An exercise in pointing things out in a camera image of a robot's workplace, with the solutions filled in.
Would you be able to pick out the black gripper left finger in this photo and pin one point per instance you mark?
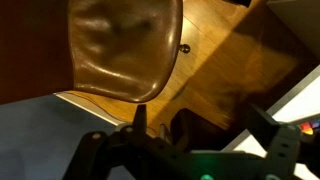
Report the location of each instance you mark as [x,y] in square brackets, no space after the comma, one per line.
[140,119]

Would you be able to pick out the brown leather chair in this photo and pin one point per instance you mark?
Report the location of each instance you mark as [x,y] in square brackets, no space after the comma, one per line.
[124,49]

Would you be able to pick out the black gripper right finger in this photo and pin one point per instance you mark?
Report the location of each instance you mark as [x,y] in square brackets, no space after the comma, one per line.
[262,126]

